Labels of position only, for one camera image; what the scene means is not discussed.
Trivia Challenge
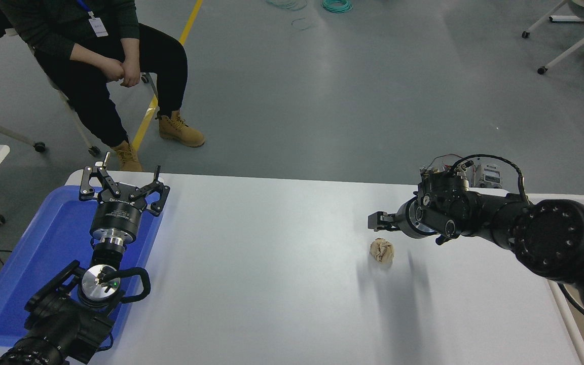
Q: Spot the blue plastic tray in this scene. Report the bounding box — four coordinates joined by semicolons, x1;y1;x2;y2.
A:
0;185;165;348

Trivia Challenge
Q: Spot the seated person's left hand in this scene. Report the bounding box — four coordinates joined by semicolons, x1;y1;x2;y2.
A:
121;58;143;88

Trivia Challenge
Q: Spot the large pale bin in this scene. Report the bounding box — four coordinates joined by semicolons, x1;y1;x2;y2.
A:
518;194;584;365

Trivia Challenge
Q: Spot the tan paper ball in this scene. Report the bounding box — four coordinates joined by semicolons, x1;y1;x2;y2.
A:
370;238;395;264

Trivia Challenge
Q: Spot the seated person's right hand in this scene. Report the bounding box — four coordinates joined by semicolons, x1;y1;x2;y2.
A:
99;57;126;82

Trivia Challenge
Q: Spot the seated person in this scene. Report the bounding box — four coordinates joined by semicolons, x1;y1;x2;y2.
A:
0;0;206;173

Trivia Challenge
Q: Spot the pale cable coil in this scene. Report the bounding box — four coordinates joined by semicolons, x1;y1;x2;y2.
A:
266;0;308;12

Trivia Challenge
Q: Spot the teal cable coil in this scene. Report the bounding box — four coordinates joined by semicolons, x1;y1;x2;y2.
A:
321;0;353;14

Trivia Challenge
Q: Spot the white chair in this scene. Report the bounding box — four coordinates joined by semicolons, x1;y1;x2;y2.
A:
6;28;159;157

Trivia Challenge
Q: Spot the small silver device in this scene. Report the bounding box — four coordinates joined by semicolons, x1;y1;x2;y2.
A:
472;161;503;189

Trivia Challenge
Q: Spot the grey rolling chair base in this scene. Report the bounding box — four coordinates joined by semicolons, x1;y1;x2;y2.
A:
0;68;48;154

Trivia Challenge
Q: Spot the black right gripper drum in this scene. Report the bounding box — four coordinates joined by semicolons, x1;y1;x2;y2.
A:
395;198;420;238

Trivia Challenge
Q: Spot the white rolling frame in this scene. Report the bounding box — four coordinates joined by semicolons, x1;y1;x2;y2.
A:
522;0;584;76

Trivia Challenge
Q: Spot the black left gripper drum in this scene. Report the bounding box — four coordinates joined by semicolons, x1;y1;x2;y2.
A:
91;196;144;239

